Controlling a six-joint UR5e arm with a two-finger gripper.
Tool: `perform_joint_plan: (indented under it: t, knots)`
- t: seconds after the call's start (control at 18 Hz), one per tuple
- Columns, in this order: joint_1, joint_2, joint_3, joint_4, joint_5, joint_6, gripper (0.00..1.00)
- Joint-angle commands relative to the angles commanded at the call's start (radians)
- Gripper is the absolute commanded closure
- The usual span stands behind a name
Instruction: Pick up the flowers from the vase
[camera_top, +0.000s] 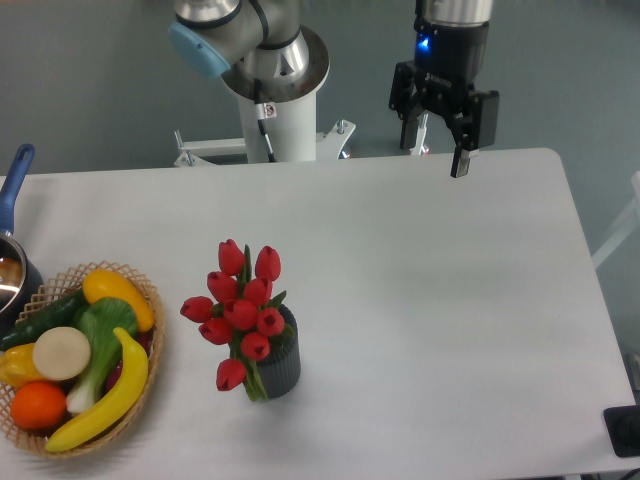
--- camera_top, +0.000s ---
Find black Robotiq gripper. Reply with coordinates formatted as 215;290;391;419
389;20;499;178

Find red tulip bouquet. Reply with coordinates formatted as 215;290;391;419
180;239;286;392

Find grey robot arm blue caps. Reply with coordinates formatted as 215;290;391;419
168;1;499;178

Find dark grey ribbed vase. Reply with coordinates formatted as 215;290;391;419
229;305;301;402

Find black device at edge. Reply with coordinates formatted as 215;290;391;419
603;405;639;458

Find red vegetable in basket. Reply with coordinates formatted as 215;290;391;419
104;332;151;393

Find yellow squash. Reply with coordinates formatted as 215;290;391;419
82;269;155;332

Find green bok choy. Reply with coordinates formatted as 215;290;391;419
67;297;138;416

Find yellow banana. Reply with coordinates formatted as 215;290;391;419
45;327;149;453

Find green cucumber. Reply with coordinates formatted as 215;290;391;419
1;290;88;352

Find woven wicker basket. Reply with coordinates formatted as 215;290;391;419
1;261;165;459

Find beige round bun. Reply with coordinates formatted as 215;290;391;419
32;327;91;381

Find yellow bell pepper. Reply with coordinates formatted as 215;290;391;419
0;343;46;389

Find orange fruit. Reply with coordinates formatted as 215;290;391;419
10;381;67;430

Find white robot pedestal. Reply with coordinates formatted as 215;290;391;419
174;93;356;167

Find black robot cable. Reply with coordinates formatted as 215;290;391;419
252;79;278;164

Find white frame at right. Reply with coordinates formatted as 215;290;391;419
591;172;639;269

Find blue handled saucepan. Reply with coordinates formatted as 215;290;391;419
1;144;43;336

